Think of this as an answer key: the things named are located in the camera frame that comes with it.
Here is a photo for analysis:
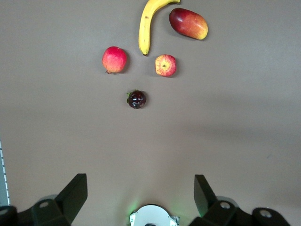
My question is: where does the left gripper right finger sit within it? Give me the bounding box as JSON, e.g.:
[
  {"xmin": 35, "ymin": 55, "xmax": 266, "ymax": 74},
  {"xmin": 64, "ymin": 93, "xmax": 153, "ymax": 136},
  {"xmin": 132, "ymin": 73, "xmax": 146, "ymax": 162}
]
[{"xmin": 188, "ymin": 174, "xmax": 253, "ymax": 226}]

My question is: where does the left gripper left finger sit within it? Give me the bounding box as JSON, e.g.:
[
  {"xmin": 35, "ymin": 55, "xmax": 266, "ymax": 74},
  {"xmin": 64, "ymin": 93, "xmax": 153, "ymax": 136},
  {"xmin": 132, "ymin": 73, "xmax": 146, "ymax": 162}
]
[{"xmin": 16, "ymin": 173, "xmax": 88, "ymax": 226}]

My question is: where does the red yellow striped apple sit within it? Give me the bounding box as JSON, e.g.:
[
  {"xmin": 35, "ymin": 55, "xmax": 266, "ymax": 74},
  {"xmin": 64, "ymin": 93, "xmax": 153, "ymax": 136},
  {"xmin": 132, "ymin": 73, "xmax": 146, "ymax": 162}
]
[{"xmin": 154, "ymin": 54, "xmax": 177, "ymax": 77}]

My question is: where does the yellow banana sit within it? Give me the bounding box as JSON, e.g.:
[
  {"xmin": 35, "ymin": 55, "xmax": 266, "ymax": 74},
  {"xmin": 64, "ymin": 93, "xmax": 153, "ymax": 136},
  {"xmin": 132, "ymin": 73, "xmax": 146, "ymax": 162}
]
[{"xmin": 138, "ymin": 0, "xmax": 181, "ymax": 57}]

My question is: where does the white scaled edge strip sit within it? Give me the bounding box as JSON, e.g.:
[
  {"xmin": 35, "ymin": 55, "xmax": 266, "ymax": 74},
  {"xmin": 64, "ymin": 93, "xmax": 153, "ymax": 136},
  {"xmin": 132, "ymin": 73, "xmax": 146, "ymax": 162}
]
[{"xmin": 0, "ymin": 137, "xmax": 11, "ymax": 207}]

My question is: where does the brown table cover mat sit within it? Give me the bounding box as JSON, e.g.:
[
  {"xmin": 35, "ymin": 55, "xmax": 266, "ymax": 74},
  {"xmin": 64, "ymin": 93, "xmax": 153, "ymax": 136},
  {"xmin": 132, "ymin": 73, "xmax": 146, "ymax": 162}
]
[{"xmin": 0, "ymin": 0, "xmax": 301, "ymax": 226}]

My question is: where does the dark purple plum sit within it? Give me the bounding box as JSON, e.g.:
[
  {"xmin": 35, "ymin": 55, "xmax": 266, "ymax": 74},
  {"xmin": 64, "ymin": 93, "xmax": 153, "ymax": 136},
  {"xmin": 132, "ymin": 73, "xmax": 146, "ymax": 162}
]
[{"xmin": 126, "ymin": 89, "xmax": 147, "ymax": 110}]

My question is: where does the red yellow mango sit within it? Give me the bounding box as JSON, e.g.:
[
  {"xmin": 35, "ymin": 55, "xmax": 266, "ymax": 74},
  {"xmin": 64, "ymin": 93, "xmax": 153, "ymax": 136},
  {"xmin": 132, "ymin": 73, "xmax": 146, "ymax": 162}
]
[{"xmin": 169, "ymin": 8, "xmax": 209, "ymax": 40}]

